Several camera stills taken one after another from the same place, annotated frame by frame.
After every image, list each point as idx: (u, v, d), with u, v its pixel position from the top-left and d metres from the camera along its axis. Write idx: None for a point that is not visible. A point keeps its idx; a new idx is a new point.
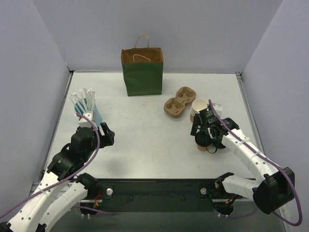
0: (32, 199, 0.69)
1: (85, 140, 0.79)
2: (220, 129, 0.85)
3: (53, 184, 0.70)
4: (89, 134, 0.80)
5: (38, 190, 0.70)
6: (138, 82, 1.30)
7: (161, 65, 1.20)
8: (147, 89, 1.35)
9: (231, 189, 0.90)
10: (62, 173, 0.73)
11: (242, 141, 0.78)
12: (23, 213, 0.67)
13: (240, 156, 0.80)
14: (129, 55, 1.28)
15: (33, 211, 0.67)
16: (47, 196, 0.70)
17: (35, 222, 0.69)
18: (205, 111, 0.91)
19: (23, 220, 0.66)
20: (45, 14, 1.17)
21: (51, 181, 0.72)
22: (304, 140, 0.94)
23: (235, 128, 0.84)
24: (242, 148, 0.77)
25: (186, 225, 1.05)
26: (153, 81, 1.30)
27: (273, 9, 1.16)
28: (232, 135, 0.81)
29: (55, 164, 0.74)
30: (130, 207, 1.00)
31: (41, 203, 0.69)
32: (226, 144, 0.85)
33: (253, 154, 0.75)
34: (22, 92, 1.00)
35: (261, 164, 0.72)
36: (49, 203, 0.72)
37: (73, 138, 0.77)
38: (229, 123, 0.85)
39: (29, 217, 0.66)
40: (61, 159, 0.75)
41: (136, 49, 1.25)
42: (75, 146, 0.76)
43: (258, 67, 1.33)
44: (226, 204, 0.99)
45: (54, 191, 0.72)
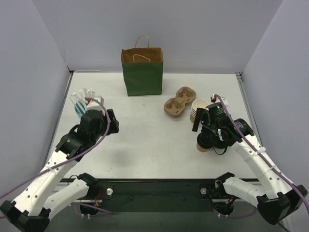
0: (38, 178, 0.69)
1: (95, 122, 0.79)
2: (232, 133, 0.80)
3: (62, 162, 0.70)
4: (99, 115, 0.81)
5: (46, 168, 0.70)
6: (138, 82, 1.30)
7: (161, 65, 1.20)
8: (147, 89, 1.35)
9: (231, 191, 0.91)
10: (70, 152, 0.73)
11: (258, 152, 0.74)
12: (30, 191, 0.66)
13: (252, 166, 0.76)
14: (129, 55, 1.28)
15: (40, 189, 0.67)
16: (55, 174, 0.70)
17: (41, 202, 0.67)
18: (216, 108, 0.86)
19: (29, 197, 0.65)
20: (45, 14, 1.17)
21: (59, 159, 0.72)
22: (304, 140, 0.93)
23: (249, 135, 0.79)
24: (257, 160, 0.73)
25: (186, 225, 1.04)
26: (154, 81, 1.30)
27: (273, 9, 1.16)
28: (247, 143, 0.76)
29: (64, 141, 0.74)
30: (131, 207, 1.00)
31: (49, 181, 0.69)
32: (238, 150, 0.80)
33: (268, 168, 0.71)
34: (22, 92, 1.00)
35: (275, 180, 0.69)
36: (56, 182, 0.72)
37: (83, 119, 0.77)
38: (243, 127, 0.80)
39: (35, 195, 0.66)
40: (70, 138, 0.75)
41: (136, 49, 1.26)
42: (84, 126, 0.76)
43: (258, 67, 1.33)
44: (226, 204, 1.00)
45: (62, 170, 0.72)
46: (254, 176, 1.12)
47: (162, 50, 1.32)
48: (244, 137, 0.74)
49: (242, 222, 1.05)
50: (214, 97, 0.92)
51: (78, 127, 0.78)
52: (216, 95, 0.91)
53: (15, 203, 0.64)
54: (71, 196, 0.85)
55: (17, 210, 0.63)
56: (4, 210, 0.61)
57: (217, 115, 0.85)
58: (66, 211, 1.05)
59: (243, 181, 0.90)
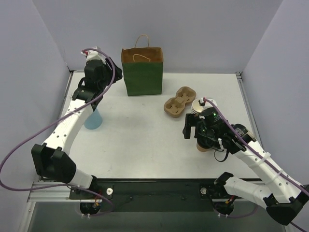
0: (63, 122, 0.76)
1: (98, 69, 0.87)
2: (235, 141, 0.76)
3: (83, 105, 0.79)
4: (100, 63, 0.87)
5: (69, 112, 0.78)
6: (138, 82, 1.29)
7: (161, 65, 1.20)
8: (147, 89, 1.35)
9: (233, 192, 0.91)
10: (86, 98, 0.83)
11: (264, 159, 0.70)
12: (57, 133, 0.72)
13: (257, 173, 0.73)
14: (129, 55, 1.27)
15: (67, 129, 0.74)
16: (78, 116, 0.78)
17: (69, 142, 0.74)
18: (212, 115, 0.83)
19: (59, 137, 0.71)
20: (45, 14, 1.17)
21: (78, 105, 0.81)
22: (304, 141, 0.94)
23: (252, 141, 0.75)
24: (263, 167, 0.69)
25: (186, 224, 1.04)
26: (154, 81, 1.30)
27: (273, 9, 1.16)
28: (252, 151, 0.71)
29: (78, 92, 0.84)
30: (131, 207, 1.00)
31: (74, 122, 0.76)
32: (241, 158, 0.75)
33: (275, 174, 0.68)
34: (22, 92, 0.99)
35: (285, 184, 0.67)
36: (78, 125, 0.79)
37: (87, 70, 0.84)
38: (244, 134, 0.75)
39: (64, 134, 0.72)
40: (83, 89, 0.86)
41: (136, 49, 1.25)
42: (91, 76, 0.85)
43: (258, 66, 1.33)
44: (226, 204, 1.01)
45: (82, 115, 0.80)
46: (254, 176, 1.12)
47: (162, 50, 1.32)
48: (246, 145, 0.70)
49: (242, 222, 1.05)
50: (203, 101, 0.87)
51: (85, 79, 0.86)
52: (204, 98, 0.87)
53: (46, 144, 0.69)
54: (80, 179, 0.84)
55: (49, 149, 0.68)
56: (37, 150, 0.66)
57: (215, 122, 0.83)
58: (66, 211, 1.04)
59: (244, 181, 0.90)
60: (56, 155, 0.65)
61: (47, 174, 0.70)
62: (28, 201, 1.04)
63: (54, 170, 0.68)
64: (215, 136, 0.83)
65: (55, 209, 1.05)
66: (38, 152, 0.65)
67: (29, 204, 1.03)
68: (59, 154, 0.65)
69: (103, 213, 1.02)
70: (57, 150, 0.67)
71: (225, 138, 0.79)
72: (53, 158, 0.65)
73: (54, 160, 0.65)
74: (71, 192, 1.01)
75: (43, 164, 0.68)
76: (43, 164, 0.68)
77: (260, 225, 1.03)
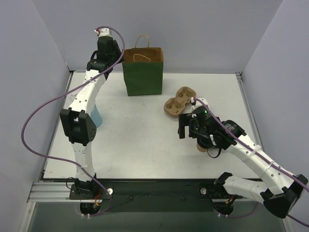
0: (82, 89, 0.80)
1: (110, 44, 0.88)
2: (225, 137, 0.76)
3: (98, 74, 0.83)
4: (110, 37, 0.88)
5: (86, 81, 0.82)
6: (138, 82, 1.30)
7: (161, 65, 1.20)
8: (148, 89, 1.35)
9: (232, 191, 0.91)
10: (99, 69, 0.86)
11: (254, 151, 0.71)
12: (79, 98, 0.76)
13: (250, 166, 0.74)
14: (129, 55, 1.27)
15: (87, 95, 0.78)
16: (94, 85, 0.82)
17: (89, 107, 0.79)
18: (203, 113, 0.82)
19: (81, 102, 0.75)
20: (45, 14, 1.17)
21: (93, 74, 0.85)
22: (304, 141, 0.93)
23: (242, 135, 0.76)
24: (255, 159, 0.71)
25: (186, 225, 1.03)
26: (154, 81, 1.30)
27: (272, 9, 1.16)
28: (243, 145, 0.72)
29: (92, 64, 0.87)
30: (130, 207, 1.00)
31: (91, 88, 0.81)
32: (234, 152, 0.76)
33: (267, 166, 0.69)
34: (22, 92, 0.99)
35: (277, 176, 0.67)
36: (95, 94, 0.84)
37: (99, 43, 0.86)
38: (234, 128, 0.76)
39: (85, 100, 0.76)
40: (95, 61, 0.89)
41: (136, 49, 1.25)
42: (103, 49, 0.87)
43: (258, 66, 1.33)
44: (226, 204, 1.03)
45: (97, 83, 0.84)
46: (254, 176, 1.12)
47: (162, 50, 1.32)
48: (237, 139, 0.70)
49: (242, 222, 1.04)
50: (194, 101, 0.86)
51: (97, 52, 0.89)
52: (194, 98, 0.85)
53: (71, 108, 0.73)
54: (87, 159, 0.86)
55: (74, 112, 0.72)
56: (64, 113, 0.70)
57: (206, 120, 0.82)
58: (66, 211, 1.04)
59: (242, 179, 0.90)
60: (81, 117, 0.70)
61: (73, 135, 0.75)
62: (28, 201, 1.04)
63: (80, 131, 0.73)
64: (207, 132, 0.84)
65: (55, 209, 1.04)
66: (66, 115, 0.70)
67: (29, 204, 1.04)
68: (84, 116, 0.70)
69: (100, 213, 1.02)
70: (82, 113, 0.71)
71: (217, 134, 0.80)
72: (79, 119, 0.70)
73: (80, 121, 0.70)
74: (71, 192, 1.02)
75: (70, 124, 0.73)
76: (69, 125, 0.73)
77: (260, 224, 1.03)
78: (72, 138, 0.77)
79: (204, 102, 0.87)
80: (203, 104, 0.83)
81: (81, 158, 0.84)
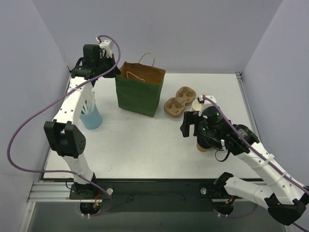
0: (67, 98, 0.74)
1: (97, 51, 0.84)
2: (238, 143, 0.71)
3: (84, 82, 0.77)
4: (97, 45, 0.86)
5: (71, 89, 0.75)
6: (132, 99, 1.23)
7: (157, 87, 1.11)
8: (142, 109, 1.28)
9: (233, 192, 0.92)
10: (85, 75, 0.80)
11: (268, 161, 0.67)
12: (64, 108, 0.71)
13: (260, 174, 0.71)
14: (130, 68, 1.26)
15: (74, 105, 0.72)
16: (80, 93, 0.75)
17: (76, 117, 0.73)
18: (215, 115, 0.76)
19: (67, 112, 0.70)
20: (45, 14, 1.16)
21: (79, 81, 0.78)
22: (304, 142, 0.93)
23: (255, 142, 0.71)
24: (268, 169, 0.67)
25: (186, 224, 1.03)
26: (149, 103, 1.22)
27: (273, 9, 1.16)
28: (255, 153, 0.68)
29: (77, 70, 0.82)
30: (131, 207, 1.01)
31: (77, 97, 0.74)
32: (244, 159, 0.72)
33: (280, 177, 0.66)
34: (21, 92, 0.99)
35: (288, 187, 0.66)
36: (82, 102, 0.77)
37: (85, 49, 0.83)
38: (247, 136, 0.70)
39: (71, 109, 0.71)
40: (80, 67, 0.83)
41: (138, 65, 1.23)
42: (88, 55, 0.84)
43: (258, 66, 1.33)
44: (226, 204, 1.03)
45: (84, 91, 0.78)
46: (254, 176, 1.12)
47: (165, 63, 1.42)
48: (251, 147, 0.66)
49: (242, 222, 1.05)
50: (202, 100, 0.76)
51: (83, 59, 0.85)
52: (204, 96, 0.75)
53: (55, 120, 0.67)
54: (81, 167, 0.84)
55: (60, 124, 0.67)
56: (49, 125, 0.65)
57: (217, 122, 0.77)
58: (66, 211, 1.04)
59: (244, 181, 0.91)
60: (68, 129, 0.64)
61: (60, 149, 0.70)
62: (28, 201, 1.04)
63: (67, 143, 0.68)
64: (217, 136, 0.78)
65: (56, 209, 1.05)
66: (52, 128, 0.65)
67: (29, 204, 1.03)
68: (71, 127, 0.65)
69: (101, 213, 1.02)
70: (68, 124, 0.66)
71: (228, 139, 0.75)
72: (65, 132, 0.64)
73: (68, 134, 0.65)
74: (71, 192, 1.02)
75: (57, 137, 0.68)
76: (56, 138, 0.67)
77: (260, 224, 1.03)
78: (60, 152, 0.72)
79: (213, 100, 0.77)
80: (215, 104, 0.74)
81: (76, 166, 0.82)
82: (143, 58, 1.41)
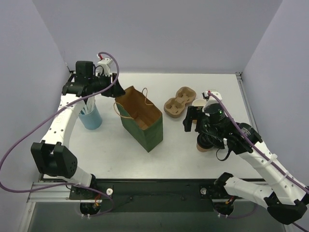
0: (57, 117, 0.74)
1: (90, 68, 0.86)
2: (241, 142, 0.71)
3: (76, 100, 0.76)
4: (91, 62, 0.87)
5: (62, 107, 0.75)
6: (129, 125, 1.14)
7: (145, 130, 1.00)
8: (135, 137, 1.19)
9: (233, 192, 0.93)
10: (77, 91, 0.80)
11: (270, 161, 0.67)
12: (54, 128, 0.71)
13: (261, 173, 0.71)
14: (140, 95, 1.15)
15: (63, 124, 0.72)
16: (71, 110, 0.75)
17: (66, 137, 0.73)
18: (217, 113, 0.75)
19: (56, 132, 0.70)
20: (45, 14, 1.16)
21: (71, 99, 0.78)
22: (304, 142, 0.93)
23: (258, 142, 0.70)
24: (270, 169, 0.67)
25: (186, 225, 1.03)
26: (140, 138, 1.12)
27: (272, 10, 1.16)
28: (258, 153, 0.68)
29: (68, 87, 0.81)
30: (131, 207, 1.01)
31: (68, 116, 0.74)
32: (246, 159, 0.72)
33: (282, 177, 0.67)
34: (21, 92, 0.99)
35: (290, 187, 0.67)
36: (73, 120, 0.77)
37: (78, 65, 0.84)
38: (250, 134, 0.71)
39: (62, 129, 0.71)
40: (72, 83, 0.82)
41: (146, 98, 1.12)
42: (81, 71, 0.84)
43: (258, 67, 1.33)
44: (226, 204, 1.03)
45: (76, 108, 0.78)
46: (253, 176, 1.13)
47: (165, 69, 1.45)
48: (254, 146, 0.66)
49: (242, 222, 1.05)
50: (207, 95, 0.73)
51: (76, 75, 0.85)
52: (209, 93, 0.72)
53: (44, 140, 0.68)
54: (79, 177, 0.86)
55: (48, 145, 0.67)
56: (36, 148, 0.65)
57: (220, 120, 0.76)
58: (66, 211, 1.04)
59: (243, 181, 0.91)
60: (55, 150, 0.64)
61: (49, 171, 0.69)
62: (28, 201, 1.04)
63: (57, 166, 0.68)
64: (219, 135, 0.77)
65: (56, 209, 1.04)
66: (39, 150, 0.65)
67: (29, 205, 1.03)
68: (60, 149, 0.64)
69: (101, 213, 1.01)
70: (57, 145, 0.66)
71: (231, 138, 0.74)
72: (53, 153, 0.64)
73: (56, 155, 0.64)
74: (71, 192, 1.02)
75: (46, 161, 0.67)
76: (44, 161, 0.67)
77: (260, 224, 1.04)
78: (51, 174, 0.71)
79: (218, 97, 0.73)
80: (218, 100, 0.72)
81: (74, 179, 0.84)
82: (143, 58, 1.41)
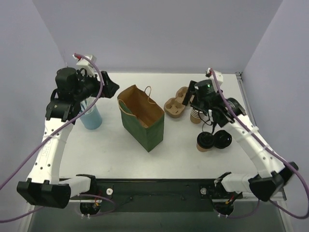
0: (43, 150, 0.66)
1: (73, 79, 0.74)
2: (224, 113, 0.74)
3: (61, 126, 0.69)
4: (73, 71, 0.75)
5: (46, 137, 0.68)
6: (130, 125, 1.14)
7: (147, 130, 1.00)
8: (137, 138, 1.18)
9: (230, 188, 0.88)
10: (63, 112, 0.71)
11: (250, 132, 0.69)
12: (40, 164, 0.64)
13: (244, 147, 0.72)
14: (142, 95, 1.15)
15: (50, 157, 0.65)
16: (58, 139, 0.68)
17: (56, 170, 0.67)
18: (205, 87, 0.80)
19: (43, 168, 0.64)
20: (45, 15, 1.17)
21: (56, 124, 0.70)
22: (304, 142, 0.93)
23: (241, 114, 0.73)
24: (249, 140, 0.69)
25: (186, 225, 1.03)
26: (142, 138, 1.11)
27: (273, 10, 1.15)
28: (239, 124, 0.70)
29: (52, 108, 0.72)
30: (130, 207, 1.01)
31: (54, 147, 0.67)
32: (230, 132, 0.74)
33: (261, 148, 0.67)
34: (21, 92, 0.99)
35: (269, 159, 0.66)
36: (62, 148, 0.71)
37: (59, 80, 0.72)
38: (234, 107, 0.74)
39: (49, 164, 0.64)
40: (56, 104, 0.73)
41: (148, 98, 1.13)
42: (63, 87, 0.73)
43: (258, 66, 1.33)
44: (226, 204, 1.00)
45: (63, 135, 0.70)
46: None
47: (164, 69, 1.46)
48: (236, 117, 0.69)
49: (243, 222, 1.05)
50: (209, 72, 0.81)
51: (58, 91, 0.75)
52: (211, 69, 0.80)
53: (31, 179, 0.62)
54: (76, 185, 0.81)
55: (35, 183, 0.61)
56: (22, 188, 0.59)
57: (208, 94, 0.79)
58: (66, 212, 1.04)
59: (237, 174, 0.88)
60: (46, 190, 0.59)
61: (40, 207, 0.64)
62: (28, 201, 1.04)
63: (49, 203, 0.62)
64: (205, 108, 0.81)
65: (56, 209, 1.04)
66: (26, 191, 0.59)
67: (28, 205, 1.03)
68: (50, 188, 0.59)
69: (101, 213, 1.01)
70: (45, 185, 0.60)
71: (215, 110, 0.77)
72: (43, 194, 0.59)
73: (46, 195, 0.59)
74: None
75: (34, 199, 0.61)
76: (35, 199, 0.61)
77: (260, 224, 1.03)
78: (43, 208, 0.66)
79: (220, 78, 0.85)
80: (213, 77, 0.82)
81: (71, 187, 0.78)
82: (143, 58, 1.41)
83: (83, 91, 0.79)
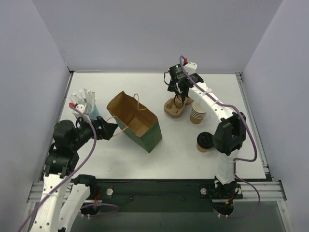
0: (42, 208, 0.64)
1: (70, 133, 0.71)
2: (186, 83, 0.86)
3: (59, 183, 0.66)
4: (70, 125, 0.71)
5: (45, 195, 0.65)
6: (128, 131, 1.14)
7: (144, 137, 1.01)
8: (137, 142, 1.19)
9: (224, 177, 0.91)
10: (63, 168, 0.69)
11: (205, 92, 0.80)
12: (39, 222, 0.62)
13: (203, 107, 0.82)
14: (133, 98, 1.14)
15: (49, 215, 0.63)
16: (56, 197, 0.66)
17: (55, 223, 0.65)
18: (175, 67, 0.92)
19: (42, 227, 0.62)
20: (45, 15, 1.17)
21: (55, 181, 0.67)
22: (304, 142, 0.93)
23: (200, 82, 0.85)
24: (204, 98, 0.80)
25: (186, 225, 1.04)
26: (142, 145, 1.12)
27: (273, 9, 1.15)
28: (197, 87, 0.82)
29: (51, 164, 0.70)
30: (130, 207, 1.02)
31: (53, 204, 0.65)
32: (192, 97, 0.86)
33: (213, 103, 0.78)
34: (21, 93, 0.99)
35: (220, 110, 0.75)
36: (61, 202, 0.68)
37: (56, 137, 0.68)
38: (195, 78, 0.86)
39: (47, 223, 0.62)
40: (54, 158, 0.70)
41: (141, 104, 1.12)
42: (61, 143, 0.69)
43: (258, 67, 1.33)
44: (226, 204, 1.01)
45: (62, 190, 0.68)
46: (254, 176, 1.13)
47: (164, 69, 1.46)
48: None
49: (242, 222, 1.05)
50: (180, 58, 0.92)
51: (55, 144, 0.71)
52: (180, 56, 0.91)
53: None
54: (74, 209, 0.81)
55: None
56: None
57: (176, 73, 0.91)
58: None
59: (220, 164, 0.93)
60: None
61: None
62: (28, 201, 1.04)
63: None
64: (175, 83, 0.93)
65: None
66: None
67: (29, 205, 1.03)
68: None
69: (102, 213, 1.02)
70: None
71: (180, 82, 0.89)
72: None
73: None
74: None
75: None
76: None
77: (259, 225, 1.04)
78: None
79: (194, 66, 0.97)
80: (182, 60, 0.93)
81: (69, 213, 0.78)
82: (144, 58, 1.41)
83: (80, 139, 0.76)
